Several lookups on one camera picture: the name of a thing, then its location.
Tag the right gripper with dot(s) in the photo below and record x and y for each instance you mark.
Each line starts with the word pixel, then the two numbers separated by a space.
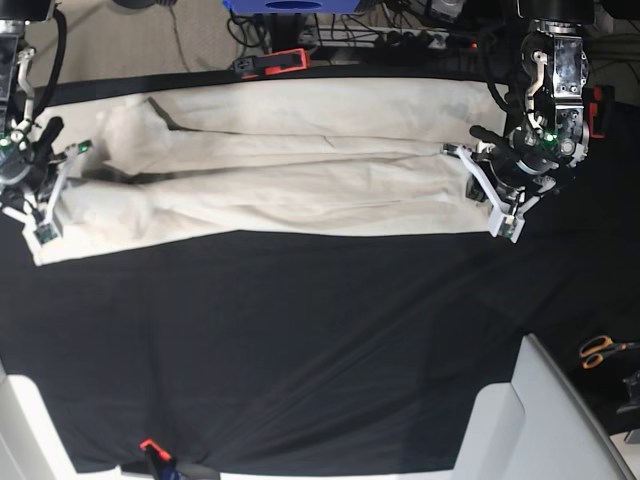
pixel 29 168

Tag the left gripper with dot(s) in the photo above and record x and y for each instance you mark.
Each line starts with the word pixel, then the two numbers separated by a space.
pixel 514 164

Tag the white power strip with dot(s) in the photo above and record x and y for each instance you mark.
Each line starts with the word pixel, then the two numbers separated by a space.
pixel 327 36

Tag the white base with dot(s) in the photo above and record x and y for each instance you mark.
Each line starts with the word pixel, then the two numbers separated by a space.
pixel 31 447
pixel 536 426

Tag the orange black clamp right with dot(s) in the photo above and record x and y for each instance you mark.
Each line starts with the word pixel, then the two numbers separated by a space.
pixel 600 110

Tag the cream white T-shirt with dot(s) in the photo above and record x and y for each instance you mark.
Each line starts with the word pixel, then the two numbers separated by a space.
pixel 357 157

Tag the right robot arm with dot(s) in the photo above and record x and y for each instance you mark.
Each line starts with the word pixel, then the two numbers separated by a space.
pixel 21 104

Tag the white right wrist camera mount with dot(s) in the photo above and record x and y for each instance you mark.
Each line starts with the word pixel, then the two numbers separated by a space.
pixel 41 224

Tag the orange black clamp bottom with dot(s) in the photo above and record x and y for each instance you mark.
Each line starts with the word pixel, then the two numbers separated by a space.
pixel 163 466

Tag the black device right edge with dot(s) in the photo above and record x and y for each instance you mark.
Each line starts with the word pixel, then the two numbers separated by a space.
pixel 631 384

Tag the orange handled scissors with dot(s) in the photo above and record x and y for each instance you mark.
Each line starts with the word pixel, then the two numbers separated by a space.
pixel 595 351

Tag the orange black clamp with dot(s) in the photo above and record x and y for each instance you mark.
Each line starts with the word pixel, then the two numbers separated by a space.
pixel 163 466
pixel 600 110
pixel 271 64

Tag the blue box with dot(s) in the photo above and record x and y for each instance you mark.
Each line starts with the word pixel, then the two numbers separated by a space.
pixel 292 6

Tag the orange black clamp top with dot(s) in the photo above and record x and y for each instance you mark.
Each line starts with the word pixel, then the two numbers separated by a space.
pixel 271 64

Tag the black table cloth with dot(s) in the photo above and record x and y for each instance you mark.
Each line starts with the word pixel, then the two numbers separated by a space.
pixel 277 353

